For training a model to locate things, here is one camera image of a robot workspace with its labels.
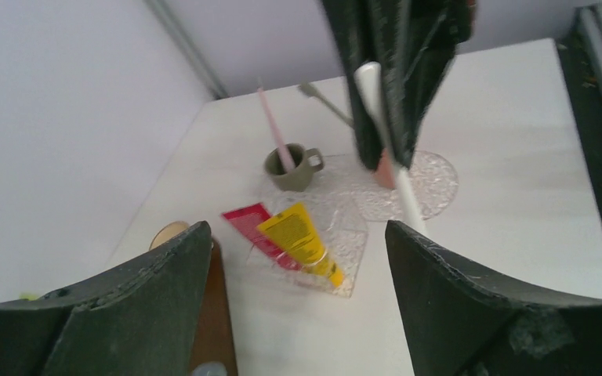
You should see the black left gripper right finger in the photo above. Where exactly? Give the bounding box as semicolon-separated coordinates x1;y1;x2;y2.
385;220;602;375

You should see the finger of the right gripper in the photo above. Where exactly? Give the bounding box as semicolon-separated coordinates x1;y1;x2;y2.
369;1;475;168
321;0;383;171

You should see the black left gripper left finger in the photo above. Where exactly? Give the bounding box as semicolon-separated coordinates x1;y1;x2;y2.
0;221;212;375

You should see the grey toothbrush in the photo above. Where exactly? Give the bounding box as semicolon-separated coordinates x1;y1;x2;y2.
296;82;354;128

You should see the pink printed white mug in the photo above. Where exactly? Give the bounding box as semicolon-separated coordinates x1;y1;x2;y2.
372;149;395;190

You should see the pink toothpaste tube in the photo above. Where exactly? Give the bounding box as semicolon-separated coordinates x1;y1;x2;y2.
221;203;302;271

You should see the pink toothbrush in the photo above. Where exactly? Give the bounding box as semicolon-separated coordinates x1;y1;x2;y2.
257;84;296;173

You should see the grey cup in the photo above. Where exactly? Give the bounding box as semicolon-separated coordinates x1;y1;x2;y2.
263;143;326;193

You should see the yellow toothpaste tube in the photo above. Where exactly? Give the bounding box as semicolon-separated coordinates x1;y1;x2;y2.
256;202;345;288

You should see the grey handled white mug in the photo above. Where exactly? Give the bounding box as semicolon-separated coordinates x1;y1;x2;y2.
190;361;228;376

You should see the brown ceramic cup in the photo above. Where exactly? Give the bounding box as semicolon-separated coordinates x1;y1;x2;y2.
149;220;190;251

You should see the green toothpaste tube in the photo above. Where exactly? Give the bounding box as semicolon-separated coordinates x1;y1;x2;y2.
19;293;40;301

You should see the brown oval wooden tray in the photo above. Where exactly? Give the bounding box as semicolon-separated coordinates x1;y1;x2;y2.
189;239;238;375

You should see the clear rectangular acrylic plate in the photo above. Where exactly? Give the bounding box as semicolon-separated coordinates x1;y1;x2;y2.
246;193;368;298

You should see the clear oval acrylic plate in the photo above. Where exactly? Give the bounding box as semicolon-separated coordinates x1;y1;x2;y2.
259;149;460;223

